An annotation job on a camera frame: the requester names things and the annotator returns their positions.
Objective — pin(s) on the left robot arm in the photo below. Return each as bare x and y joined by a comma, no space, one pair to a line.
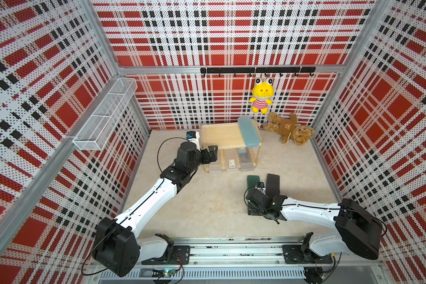
117,245

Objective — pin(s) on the light teal pencil case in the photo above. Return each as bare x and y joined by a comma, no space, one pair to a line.
249,132

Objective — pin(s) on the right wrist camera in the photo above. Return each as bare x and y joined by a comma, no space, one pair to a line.
260,186

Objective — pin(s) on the brown teddy bear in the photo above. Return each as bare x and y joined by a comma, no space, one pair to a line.
289,129

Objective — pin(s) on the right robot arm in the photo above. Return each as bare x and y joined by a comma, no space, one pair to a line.
352,228

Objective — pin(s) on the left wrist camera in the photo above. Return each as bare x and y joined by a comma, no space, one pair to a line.
194,137

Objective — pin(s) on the white wire mesh basket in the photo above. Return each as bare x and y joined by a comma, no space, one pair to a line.
96,132

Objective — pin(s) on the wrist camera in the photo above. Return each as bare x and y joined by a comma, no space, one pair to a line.
194,137
260,186

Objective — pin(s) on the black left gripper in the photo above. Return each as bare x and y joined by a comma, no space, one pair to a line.
212,154

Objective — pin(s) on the dark green pencil case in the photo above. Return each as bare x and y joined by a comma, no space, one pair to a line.
252,182

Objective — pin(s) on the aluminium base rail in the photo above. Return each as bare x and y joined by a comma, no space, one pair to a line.
263,259

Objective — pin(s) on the yellow frog plush toy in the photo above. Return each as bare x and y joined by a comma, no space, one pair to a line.
262,93

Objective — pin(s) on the green circuit board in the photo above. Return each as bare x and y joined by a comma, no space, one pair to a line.
165,273

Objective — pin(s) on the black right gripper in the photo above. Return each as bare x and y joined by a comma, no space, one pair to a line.
251,205

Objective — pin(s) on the black wall hook rail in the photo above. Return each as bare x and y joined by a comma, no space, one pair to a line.
257,70

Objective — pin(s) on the black pencil case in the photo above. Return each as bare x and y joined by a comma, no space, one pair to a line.
272,185

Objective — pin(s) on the wooden two-tier shelf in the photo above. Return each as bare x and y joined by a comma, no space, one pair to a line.
227,136

